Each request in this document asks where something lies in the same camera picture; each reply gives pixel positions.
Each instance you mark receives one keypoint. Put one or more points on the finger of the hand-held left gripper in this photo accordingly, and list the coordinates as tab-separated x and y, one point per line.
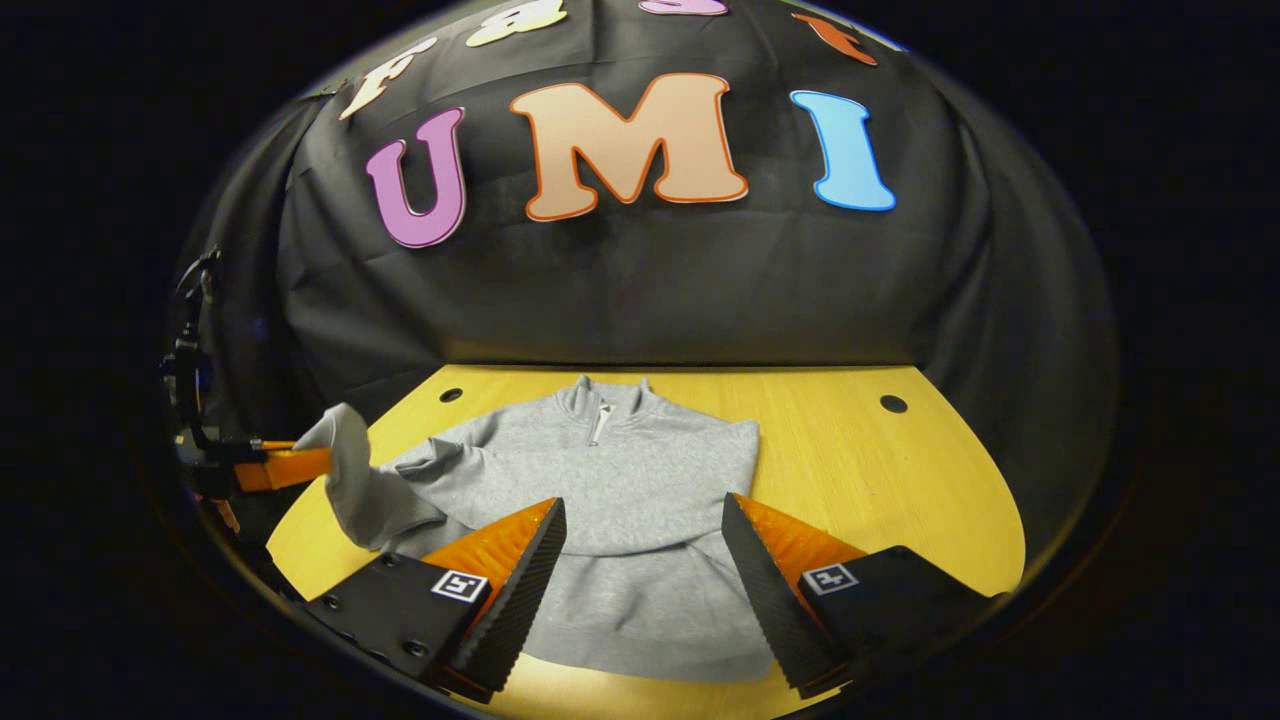
290	467

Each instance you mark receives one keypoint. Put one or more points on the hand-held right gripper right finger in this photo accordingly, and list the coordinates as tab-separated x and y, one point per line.
770	600

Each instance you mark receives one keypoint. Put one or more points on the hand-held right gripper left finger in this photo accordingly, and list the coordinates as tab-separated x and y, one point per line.
520	590

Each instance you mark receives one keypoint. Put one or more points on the grey zip-neck sweatshirt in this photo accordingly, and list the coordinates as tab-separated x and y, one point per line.
640	480

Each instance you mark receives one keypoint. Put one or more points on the black backdrop cloth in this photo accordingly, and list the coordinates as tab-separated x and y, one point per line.
660	290

